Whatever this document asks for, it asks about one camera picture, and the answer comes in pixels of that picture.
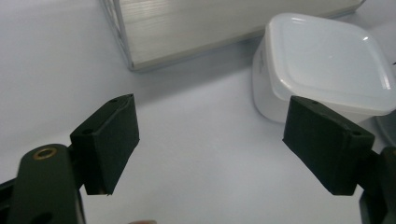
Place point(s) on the white lidded plastic container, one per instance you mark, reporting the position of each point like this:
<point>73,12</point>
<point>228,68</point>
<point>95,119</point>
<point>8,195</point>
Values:
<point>323,59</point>

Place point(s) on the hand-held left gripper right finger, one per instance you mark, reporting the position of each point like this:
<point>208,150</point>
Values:
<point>323,146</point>

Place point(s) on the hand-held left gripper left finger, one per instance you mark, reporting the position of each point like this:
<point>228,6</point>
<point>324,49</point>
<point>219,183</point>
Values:
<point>109,143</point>

